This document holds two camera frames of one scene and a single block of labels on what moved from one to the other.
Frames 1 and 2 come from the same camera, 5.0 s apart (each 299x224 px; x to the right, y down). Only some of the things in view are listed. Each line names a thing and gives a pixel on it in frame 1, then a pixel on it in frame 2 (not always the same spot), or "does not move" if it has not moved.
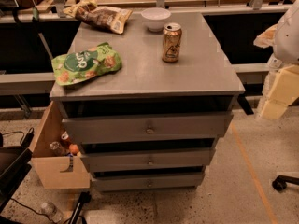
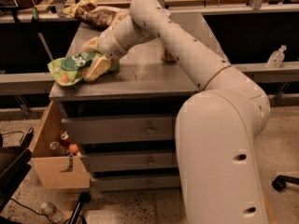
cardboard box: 49,168 does not move
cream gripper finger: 265,38 → 91,45
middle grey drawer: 179,158 does not move
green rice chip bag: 72,67 does not move
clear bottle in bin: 57,148 does not move
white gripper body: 288,37 → 109,45
